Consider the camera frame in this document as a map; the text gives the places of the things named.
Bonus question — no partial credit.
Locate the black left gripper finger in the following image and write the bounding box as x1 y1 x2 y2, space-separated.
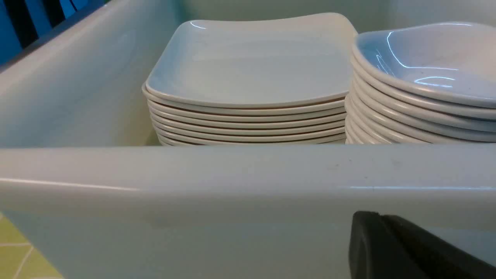
348 211 496 279

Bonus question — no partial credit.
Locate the top square white plate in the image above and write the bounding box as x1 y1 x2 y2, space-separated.
144 12 358 109

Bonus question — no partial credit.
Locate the stack of white bowls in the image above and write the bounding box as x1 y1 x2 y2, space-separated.
344 54 496 145

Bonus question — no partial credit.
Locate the top white bowl in stack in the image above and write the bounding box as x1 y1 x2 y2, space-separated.
352 22 496 109

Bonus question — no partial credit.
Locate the stack of white plates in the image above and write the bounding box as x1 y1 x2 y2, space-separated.
142 85 347 145

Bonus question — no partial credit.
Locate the large white plastic tub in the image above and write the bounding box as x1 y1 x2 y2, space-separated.
1 0 495 279

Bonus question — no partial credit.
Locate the green checkered tablecloth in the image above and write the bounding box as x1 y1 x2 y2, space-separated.
0 214 63 279

